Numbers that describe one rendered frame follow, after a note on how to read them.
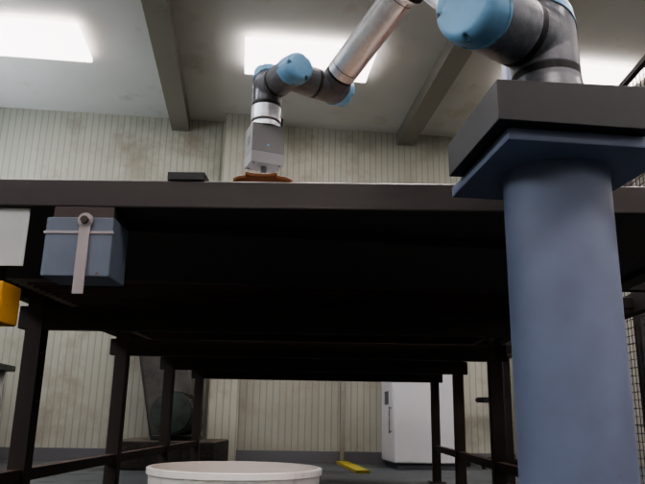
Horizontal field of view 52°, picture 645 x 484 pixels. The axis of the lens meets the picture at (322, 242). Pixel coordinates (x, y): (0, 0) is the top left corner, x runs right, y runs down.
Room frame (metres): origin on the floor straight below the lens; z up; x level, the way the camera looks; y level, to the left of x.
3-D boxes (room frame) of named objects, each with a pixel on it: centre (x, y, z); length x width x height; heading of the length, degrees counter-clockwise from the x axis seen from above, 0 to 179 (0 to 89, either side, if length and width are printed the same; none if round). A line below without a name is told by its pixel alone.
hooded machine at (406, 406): (6.90, -0.99, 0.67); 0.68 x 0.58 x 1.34; 96
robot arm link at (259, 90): (1.56, 0.15, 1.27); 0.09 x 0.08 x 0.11; 35
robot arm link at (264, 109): (1.56, 0.15, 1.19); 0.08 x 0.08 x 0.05
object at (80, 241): (1.31, 0.48, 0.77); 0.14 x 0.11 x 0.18; 89
